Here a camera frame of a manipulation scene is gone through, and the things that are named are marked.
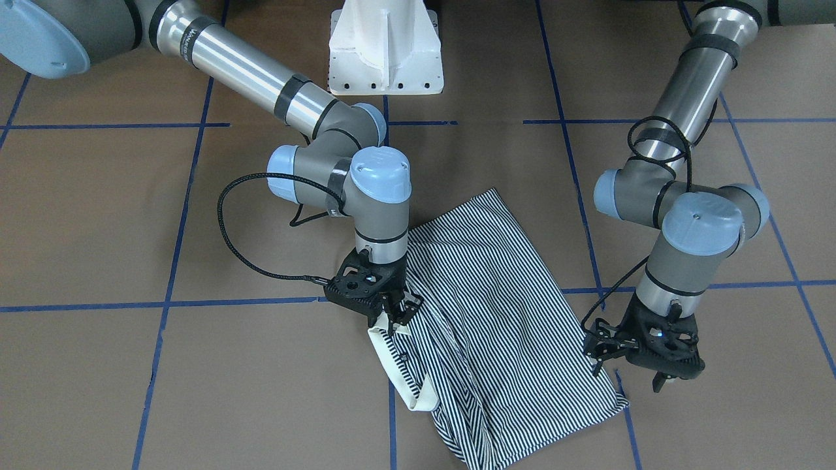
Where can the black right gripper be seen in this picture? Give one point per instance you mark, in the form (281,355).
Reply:
(396,279)

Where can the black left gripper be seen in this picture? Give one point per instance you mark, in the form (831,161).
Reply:
(631,329)

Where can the navy white striped polo shirt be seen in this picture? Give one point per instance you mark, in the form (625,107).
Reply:
(494,353)

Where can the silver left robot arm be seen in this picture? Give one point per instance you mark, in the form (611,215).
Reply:
(699,226)

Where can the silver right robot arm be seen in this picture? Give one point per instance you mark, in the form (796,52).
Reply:
(93,214)

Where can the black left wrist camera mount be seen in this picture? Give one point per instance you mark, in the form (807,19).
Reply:
(671,347)

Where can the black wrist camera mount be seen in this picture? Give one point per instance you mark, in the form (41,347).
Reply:
(671,347)
(348,287)

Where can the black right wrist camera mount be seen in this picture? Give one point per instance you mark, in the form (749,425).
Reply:
(348,287)

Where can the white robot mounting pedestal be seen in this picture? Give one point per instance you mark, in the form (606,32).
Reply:
(385,48)

